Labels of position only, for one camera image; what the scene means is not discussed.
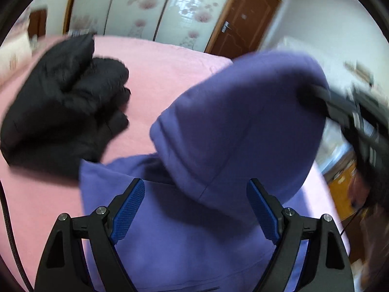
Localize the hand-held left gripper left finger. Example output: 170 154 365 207
34 178 146 292

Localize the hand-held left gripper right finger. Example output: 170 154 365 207
246 178 355 292

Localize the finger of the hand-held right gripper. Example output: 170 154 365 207
297 84 333 118

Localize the purple zip hoodie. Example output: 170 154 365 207
78 50 336 292

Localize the wooden dresser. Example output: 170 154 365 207
327 155 368 222

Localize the brown wooden door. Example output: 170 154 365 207
203 0 283 60

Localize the folded black padded jacket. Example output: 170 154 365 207
0 33 132 179

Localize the pink bed sheet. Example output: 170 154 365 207
0 35 350 292

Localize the floral sliding door wardrobe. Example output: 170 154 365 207
62 0 240 52

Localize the wooden headboard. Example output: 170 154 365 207
28 9 48 41

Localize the black cable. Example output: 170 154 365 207
0 182 31 292

